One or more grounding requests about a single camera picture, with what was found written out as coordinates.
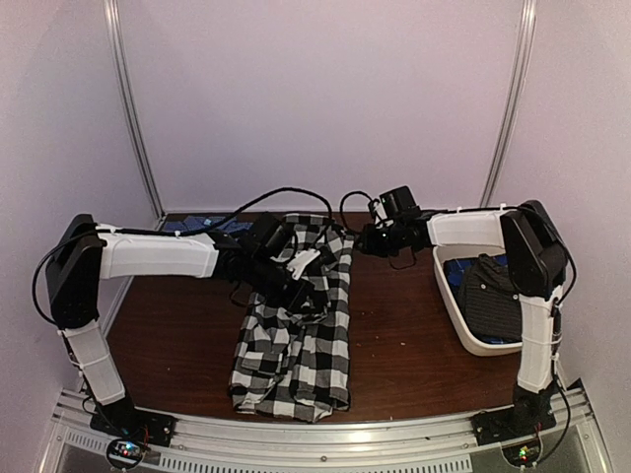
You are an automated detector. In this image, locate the folded blue shirt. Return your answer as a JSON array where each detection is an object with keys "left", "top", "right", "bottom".
[{"left": 162, "top": 215, "right": 252, "bottom": 235}]

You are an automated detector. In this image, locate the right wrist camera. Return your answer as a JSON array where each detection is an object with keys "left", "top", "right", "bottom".
[{"left": 368, "top": 198, "right": 390, "bottom": 227}]

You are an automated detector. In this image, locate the right aluminium frame post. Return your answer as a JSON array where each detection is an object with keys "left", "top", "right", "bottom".
[{"left": 479, "top": 0, "right": 537, "bottom": 207}]

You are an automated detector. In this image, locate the dark striped shirt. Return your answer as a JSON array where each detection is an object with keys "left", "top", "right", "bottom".
[{"left": 456, "top": 253, "right": 522, "bottom": 344}]

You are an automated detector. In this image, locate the left small circuit board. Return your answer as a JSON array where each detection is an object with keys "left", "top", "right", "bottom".
[{"left": 105, "top": 439, "right": 150, "bottom": 469}]

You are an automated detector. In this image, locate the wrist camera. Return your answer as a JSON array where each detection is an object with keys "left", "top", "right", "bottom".
[
  {"left": 368, "top": 198, "right": 390, "bottom": 227},
  {"left": 286, "top": 249, "right": 320, "bottom": 281}
]

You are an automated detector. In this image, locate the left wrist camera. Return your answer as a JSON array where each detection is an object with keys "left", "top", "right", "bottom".
[{"left": 286, "top": 249, "right": 320, "bottom": 281}]

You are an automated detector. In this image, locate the front aluminium rail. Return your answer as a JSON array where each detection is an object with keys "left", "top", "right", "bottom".
[{"left": 41, "top": 378, "right": 612, "bottom": 473}]

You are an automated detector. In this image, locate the aluminium frame post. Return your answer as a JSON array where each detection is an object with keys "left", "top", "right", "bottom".
[
  {"left": 104, "top": 0, "right": 166, "bottom": 219},
  {"left": 479, "top": 0, "right": 537, "bottom": 207}
]

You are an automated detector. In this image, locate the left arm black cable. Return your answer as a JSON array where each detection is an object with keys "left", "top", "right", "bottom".
[{"left": 122, "top": 185, "right": 334, "bottom": 237}]

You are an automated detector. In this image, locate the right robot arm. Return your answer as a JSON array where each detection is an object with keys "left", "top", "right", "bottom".
[{"left": 356, "top": 186, "right": 574, "bottom": 436}]

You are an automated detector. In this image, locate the black white checked shirt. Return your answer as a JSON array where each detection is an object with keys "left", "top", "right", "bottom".
[{"left": 229, "top": 213, "right": 354, "bottom": 423}]

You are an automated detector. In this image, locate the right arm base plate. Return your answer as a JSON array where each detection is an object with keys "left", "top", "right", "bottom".
[{"left": 470, "top": 406, "right": 557, "bottom": 445}]

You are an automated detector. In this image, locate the small circuit board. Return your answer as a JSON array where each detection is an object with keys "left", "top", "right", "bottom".
[
  {"left": 502, "top": 439, "right": 542, "bottom": 468},
  {"left": 105, "top": 439, "right": 150, "bottom": 469}
]

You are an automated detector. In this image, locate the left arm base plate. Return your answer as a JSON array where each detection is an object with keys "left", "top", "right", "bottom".
[{"left": 90, "top": 409, "right": 176, "bottom": 447}]

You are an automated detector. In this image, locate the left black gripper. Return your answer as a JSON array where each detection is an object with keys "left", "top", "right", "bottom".
[{"left": 246, "top": 253, "right": 323, "bottom": 313}]

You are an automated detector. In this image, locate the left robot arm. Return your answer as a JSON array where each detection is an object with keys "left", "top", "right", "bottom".
[{"left": 35, "top": 213, "right": 326, "bottom": 438}]

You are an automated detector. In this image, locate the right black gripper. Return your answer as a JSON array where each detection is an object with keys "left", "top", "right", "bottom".
[{"left": 355, "top": 221, "right": 406, "bottom": 257}]

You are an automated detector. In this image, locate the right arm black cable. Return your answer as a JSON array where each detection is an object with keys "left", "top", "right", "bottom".
[{"left": 339, "top": 190, "right": 376, "bottom": 236}]

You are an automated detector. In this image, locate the blue shirt in basket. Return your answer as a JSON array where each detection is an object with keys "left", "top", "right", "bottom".
[{"left": 443, "top": 253, "right": 512, "bottom": 291}]

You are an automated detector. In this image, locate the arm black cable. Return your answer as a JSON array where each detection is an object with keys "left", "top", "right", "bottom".
[
  {"left": 122, "top": 185, "right": 334, "bottom": 237},
  {"left": 339, "top": 190, "right": 376, "bottom": 236}
]

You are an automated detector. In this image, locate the right small circuit board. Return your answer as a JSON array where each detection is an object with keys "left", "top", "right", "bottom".
[{"left": 502, "top": 439, "right": 542, "bottom": 468}]

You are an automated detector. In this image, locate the left aluminium frame post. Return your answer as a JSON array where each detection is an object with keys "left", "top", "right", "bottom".
[{"left": 104, "top": 0, "right": 166, "bottom": 219}]

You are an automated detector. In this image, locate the white plastic basket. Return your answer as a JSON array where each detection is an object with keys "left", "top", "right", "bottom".
[{"left": 431, "top": 244, "right": 522, "bottom": 357}]

